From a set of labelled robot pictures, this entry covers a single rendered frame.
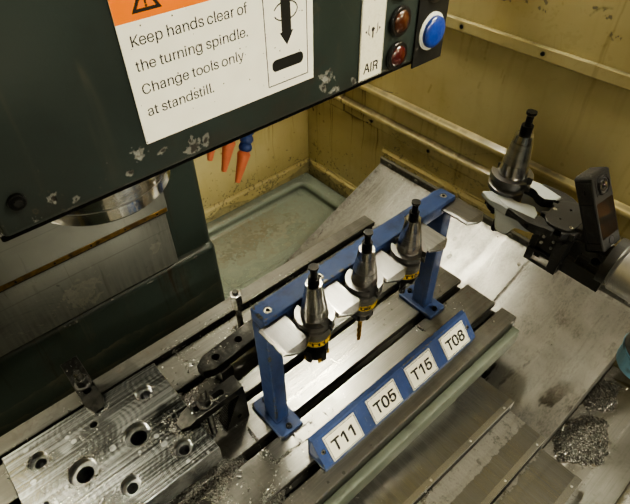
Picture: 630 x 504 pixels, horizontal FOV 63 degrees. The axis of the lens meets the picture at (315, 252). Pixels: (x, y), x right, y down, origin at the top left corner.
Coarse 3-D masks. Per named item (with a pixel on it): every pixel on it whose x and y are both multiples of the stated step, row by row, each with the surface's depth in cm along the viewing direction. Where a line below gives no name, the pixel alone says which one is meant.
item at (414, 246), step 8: (408, 216) 86; (408, 224) 85; (416, 224) 85; (400, 232) 88; (408, 232) 86; (416, 232) 86; (400, 240) 88; (408, 240) 87; (416, 240) 87; (400, 248) 89; (408, 248) 88; (416, 248) 88
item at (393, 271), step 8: (376, 256) 90; (384, 256) 90; (384, 264) 88; (392, 264) 88; (400, 264) 88; (384, 272) 87; (392, 272) 87; (400, 272) 87; (384, 280) 86; (392, 280) 86; (400, 280) 86
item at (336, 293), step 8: (336, 280) 86; (328, 288) 85; (336, 288) 85; (344, 288) 85; (328, 296) 83; (336, 296) 83; (344, 296) 83; (352, 296) 83; (336, 304) 82; (344, 304) 82; (352, 304) 82; (336, 312) 81; (344, 312) 81; (352, 312) 81
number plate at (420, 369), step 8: (424, 352) 106; (416, 360) 105; (424, 360) 106; (432, 360) 107; (408, 368) 104; (416, 368) 105; (424, 368) 106; (432, 368) 107; (408, 376) 104; (416, 376) 105; (424, 376) 106; (416, 384) 105
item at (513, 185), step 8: (496, 168) 80; (496, 176) 78; (528, 176) 78; (488, 184) 80; (496, 184) 78; (504, 184) 77; (512, 184) 77; (520, 184) 77; (528, 184) 79; (496, 192) 79; (504, 192) 78; (512, 192) 78; (520, 192) 78
